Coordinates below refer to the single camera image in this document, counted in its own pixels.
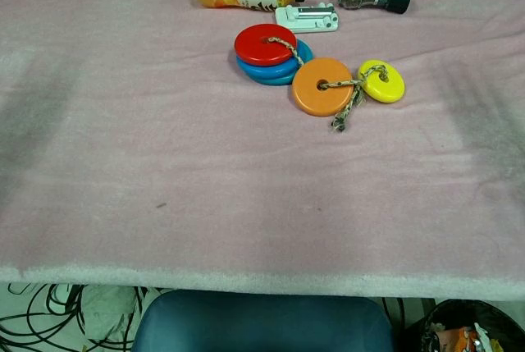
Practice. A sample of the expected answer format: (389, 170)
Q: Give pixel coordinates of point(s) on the pink fleece table cloth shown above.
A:
(164, 163)

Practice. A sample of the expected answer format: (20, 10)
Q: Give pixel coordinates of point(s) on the white plastic clip device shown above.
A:
(307, 18)

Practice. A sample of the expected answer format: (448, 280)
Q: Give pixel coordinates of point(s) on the blue padded chair back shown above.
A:
(262, 323)

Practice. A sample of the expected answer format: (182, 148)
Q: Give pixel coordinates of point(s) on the black trash bin with wrappers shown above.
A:
(463, 329)

